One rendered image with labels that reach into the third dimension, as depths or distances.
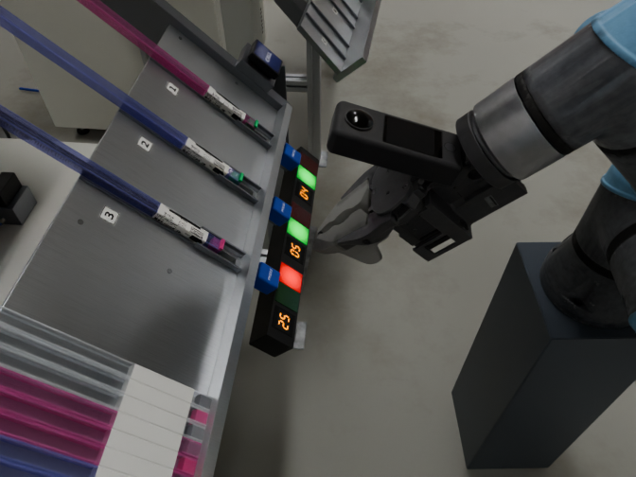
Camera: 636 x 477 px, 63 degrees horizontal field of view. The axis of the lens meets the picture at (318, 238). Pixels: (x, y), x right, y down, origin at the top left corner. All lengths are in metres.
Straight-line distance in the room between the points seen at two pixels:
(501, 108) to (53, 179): 0.72
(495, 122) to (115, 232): 0.35
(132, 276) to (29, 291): 0.09
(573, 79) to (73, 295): 0.43
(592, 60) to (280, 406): 1.05
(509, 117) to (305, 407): 0.98
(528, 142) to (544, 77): 0.05
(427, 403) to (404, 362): 0.12
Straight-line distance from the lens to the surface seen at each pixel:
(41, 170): 0.97
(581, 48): 0.43
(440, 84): 2.29
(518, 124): 0.43
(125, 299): 0.51
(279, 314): 0.62
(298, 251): 0.69
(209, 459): 0.48
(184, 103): 0.69
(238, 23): 1.07
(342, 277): 1.49
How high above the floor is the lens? 1.18
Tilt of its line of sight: 48 degrees down
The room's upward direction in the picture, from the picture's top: straight up
